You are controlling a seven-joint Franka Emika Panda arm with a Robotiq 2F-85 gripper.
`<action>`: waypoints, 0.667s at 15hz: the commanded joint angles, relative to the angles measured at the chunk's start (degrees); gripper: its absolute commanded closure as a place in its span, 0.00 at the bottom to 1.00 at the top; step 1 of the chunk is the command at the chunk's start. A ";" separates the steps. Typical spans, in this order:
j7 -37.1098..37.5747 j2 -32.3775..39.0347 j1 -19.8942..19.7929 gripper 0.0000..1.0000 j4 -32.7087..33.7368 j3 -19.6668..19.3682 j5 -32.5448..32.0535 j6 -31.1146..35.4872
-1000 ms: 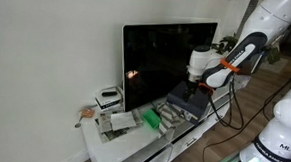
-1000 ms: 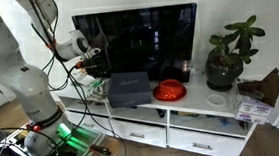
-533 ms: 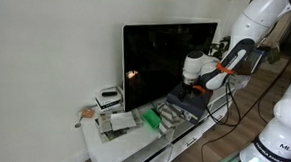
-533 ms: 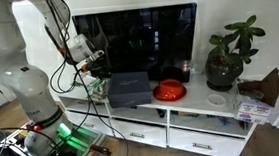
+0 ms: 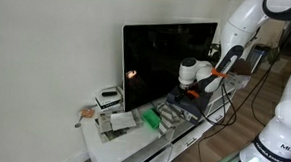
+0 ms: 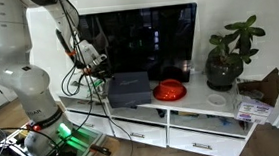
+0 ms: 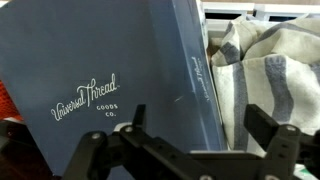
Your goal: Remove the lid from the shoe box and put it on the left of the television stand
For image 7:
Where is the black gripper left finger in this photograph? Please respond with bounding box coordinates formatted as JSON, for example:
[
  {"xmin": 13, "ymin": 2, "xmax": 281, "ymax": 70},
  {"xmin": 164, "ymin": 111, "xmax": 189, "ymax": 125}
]
[{"xmin": 61, "ymin": 104, "xmax": 214, "ymax": 180}]

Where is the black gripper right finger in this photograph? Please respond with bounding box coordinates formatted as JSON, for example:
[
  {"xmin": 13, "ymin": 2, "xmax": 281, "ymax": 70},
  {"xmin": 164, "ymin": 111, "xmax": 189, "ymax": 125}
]
[{"xmin": 244, "ymin": 104, "xmax": 320, "ymax": 180}]

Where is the navy blue gift box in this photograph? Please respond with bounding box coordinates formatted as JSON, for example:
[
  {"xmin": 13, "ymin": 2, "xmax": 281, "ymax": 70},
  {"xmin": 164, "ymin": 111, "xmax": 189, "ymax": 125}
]
[{"xmin": 0, "ymin": 0, "xmax": 230, "ymax": 177}]

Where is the grey striped cloth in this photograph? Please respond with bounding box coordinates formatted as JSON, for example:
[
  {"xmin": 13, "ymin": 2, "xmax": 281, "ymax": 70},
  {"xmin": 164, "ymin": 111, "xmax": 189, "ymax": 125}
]
[{"xmin": 209, "ymin": 14, "xmax": 320, "ymax": 158}]

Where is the orange sequined hat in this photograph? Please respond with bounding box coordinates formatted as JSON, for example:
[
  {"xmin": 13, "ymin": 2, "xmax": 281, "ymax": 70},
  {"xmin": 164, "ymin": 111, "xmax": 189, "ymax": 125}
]
[{"xmin": 0, "ymin": 79, "xmax": 24, "ymax": 122}]

